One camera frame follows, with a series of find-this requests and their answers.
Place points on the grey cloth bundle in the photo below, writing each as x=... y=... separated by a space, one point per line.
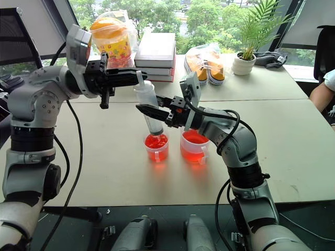
x=269 y=58

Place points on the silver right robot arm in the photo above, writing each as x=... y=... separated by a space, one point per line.
x=243 y=146

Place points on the orange-lidded printed snack jar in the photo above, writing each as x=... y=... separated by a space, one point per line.
x=112 y=44

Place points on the clear plastic syringe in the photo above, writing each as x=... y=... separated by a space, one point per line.
x=147 y=96

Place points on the thick white hardcover book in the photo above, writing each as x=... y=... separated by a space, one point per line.
x=157 y=48

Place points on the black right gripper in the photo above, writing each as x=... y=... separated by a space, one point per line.
x=178 y=115

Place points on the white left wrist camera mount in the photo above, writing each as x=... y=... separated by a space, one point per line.
x=77 y=44

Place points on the bagged orange snack tub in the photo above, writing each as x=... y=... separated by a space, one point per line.
x=132 y=31

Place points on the large clear cup red liquid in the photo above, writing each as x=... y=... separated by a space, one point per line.
x=193 y=150

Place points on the potted palm in white pot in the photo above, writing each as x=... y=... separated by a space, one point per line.
x=244 y=64

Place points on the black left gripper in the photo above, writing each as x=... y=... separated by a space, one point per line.
x=93 y=81

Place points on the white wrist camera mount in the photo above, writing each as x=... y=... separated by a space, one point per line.
x=77 y=44
x=195 y=86

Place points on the yellow canvas sneaker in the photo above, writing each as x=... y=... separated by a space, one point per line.
x=216 y=74
x=202 y=74

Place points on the grey rounded robot leg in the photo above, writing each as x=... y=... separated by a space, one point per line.
x=197 y=235
x=136 y=235

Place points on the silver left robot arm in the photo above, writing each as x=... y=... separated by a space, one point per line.
x=39 y=89

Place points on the red-edged white book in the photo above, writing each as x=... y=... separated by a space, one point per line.
x=161 y=78

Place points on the bagged yellow white shoes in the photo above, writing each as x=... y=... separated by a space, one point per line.
x=193 y=55

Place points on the small clear cup red liquid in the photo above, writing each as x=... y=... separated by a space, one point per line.
x=156 y=150

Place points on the seated person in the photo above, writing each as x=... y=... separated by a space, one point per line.
x=322 y=95

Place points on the thin white book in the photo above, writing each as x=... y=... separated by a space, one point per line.
x=157 y=71

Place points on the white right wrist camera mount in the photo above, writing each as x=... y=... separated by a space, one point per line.
x=195 y=86

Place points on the black office chair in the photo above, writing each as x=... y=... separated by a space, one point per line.
x=324 y=52

